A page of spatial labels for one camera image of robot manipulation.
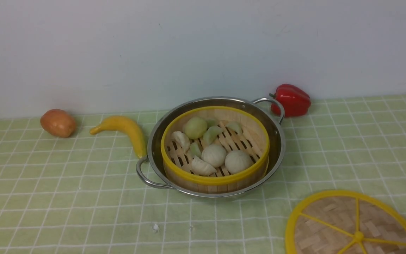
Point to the bamboo steamer basket yellow rim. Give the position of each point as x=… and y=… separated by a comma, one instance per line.
x=254, y=141

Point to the bamboo steamer lid yellow frame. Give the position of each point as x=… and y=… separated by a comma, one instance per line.
x=344, y=222

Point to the stainless steel pot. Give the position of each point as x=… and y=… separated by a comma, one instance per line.
x=150, y=168

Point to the green round bun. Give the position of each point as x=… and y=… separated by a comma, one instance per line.
x=195, y=127

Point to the green dumpling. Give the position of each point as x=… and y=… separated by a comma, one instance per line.
x=235, y=127
x=211, y=134
x=195, y=150

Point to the white round bun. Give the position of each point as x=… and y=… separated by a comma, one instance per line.
x=237, y=161
x=214, y=154

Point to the yellow banana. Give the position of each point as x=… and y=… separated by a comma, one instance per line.
x=127, y=126

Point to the red bell pepper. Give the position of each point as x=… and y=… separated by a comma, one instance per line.
x=295, y=101

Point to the brown potato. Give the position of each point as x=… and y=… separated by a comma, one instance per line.
x=58, y=123

